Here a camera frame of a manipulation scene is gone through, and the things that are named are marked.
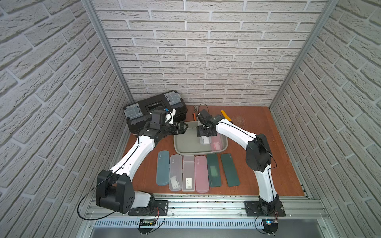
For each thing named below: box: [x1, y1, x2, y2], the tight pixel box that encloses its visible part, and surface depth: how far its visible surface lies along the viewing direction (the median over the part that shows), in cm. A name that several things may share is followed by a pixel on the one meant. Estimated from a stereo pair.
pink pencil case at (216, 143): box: [210, 132, 222, 152], surface depth 97 cm
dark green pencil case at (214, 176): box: [206, 153, 222, 188], surface depth 87 cm
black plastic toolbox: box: [123, 90, 188, 134], surface depth 99 cm
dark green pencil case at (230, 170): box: [220, 153, 241, 187], surface depth 87 cm
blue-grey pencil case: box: [156, 150, 170, 186], surface depth 88 cm
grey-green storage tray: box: [173, 120, 229, 156], surface depth 94 cm
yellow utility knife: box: [220, 110, 232, 122], surface depth 116 cm
